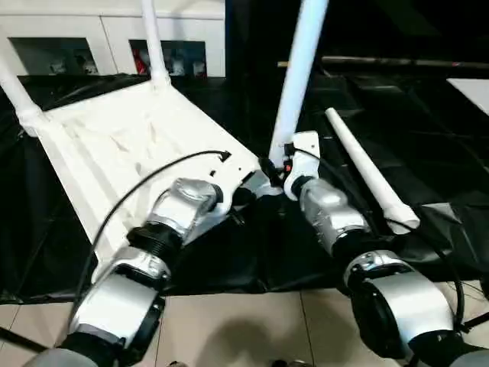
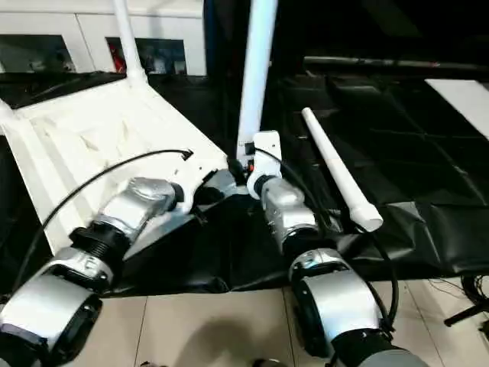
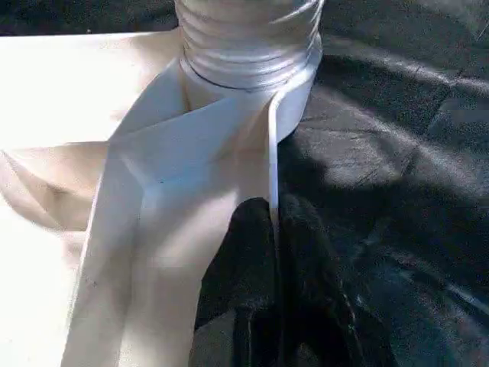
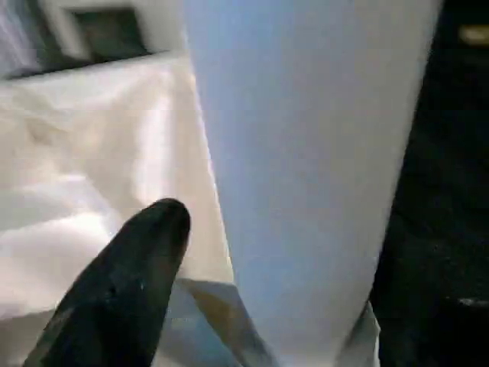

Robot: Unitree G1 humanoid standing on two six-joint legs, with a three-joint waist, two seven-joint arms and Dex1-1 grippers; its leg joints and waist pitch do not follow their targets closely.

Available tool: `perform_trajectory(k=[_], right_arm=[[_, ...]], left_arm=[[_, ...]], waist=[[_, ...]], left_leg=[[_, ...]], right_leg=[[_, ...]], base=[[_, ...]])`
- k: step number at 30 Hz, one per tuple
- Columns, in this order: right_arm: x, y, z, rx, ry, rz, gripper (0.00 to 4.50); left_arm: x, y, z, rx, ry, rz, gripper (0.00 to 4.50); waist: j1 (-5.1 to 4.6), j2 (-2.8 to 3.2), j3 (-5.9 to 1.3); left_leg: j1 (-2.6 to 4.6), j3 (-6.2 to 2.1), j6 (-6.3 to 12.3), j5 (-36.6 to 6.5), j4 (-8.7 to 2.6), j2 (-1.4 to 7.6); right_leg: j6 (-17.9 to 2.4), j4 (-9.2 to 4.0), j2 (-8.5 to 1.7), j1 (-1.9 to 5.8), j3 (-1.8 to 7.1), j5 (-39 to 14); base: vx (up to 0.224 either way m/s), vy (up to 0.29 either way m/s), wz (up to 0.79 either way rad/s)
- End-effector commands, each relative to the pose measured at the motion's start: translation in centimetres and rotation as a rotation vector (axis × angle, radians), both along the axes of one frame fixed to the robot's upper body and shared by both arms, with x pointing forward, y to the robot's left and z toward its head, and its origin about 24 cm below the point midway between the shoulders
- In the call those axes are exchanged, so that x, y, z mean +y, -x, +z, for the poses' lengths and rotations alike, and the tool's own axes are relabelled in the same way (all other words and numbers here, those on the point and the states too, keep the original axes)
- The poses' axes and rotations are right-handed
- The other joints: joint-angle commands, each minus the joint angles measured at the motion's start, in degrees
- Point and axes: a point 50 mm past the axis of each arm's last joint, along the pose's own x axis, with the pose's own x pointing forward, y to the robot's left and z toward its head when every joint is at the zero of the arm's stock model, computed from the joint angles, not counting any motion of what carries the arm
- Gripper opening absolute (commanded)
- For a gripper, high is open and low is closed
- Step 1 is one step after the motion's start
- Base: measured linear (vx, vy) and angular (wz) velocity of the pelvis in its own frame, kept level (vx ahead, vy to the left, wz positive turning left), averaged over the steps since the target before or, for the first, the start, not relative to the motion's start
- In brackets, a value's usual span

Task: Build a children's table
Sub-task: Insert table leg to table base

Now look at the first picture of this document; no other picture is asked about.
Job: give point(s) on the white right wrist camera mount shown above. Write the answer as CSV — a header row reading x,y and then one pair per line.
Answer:
x,y
305,160

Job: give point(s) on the black backdrop cloth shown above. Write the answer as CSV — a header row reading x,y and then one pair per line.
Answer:
x,y
382,26

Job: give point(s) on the white plastic table top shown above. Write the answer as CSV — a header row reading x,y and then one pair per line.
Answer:
x,y
114,134

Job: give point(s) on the red packet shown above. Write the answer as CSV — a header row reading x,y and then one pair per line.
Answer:
x,y
140,61

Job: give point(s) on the black floor stand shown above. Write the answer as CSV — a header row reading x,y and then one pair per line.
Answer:
x,y
475,323

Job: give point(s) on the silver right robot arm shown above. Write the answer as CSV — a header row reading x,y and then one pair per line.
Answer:
x,y
328,214

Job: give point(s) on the white cup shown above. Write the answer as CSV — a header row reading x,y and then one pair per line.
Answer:
x,y
197,69

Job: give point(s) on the white flat board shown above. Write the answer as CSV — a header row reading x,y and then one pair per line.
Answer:
x,y
471,93

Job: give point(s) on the white plastic table leg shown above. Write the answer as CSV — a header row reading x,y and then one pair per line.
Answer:
x,y
17,95
298,76
359,153
156,46

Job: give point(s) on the black glossy mat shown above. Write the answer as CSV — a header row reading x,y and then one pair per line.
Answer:
x,y
229,260

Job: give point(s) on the dark metal pole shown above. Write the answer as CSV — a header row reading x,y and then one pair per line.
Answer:
x,y
401,62

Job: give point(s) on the black frame leg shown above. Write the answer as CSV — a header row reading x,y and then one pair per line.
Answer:
x,y
23,338

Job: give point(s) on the tall white jar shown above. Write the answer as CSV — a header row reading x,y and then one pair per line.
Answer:
x,y
177,67

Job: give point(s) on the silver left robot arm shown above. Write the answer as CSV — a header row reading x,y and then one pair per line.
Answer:
x,y
183,206

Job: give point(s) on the small beige label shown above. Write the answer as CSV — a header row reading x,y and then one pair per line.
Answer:
x,y
283,63

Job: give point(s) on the white glass-door cabinet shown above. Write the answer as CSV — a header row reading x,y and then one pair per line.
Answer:
x,y
114,26

